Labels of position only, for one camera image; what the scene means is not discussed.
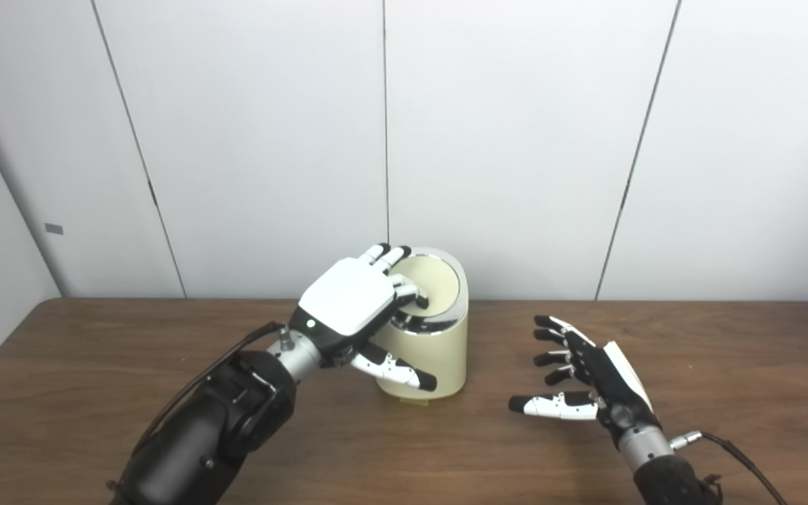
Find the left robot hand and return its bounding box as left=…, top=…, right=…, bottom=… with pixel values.
left=288, top=243, right=438, bottom=392

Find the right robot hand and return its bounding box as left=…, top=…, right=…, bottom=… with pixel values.
left=509, top=315, right=661, bottom=450

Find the cream round bin lid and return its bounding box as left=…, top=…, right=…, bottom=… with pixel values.
left=393, top=256, right=460, bottom=313

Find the cream-colored bin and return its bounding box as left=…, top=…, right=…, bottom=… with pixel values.
left=369, top=247, right=470, bottom=401

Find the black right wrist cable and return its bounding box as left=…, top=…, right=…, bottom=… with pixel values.
left=671, top=431, right=790, bottom=505

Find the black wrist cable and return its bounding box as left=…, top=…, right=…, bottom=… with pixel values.
left=671, top=431, right=790, bottom=505
left=148, top=321, right=285, bottom=439

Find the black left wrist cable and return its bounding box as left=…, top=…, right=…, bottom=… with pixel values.
left=148, top=321, right=285, bottom=439

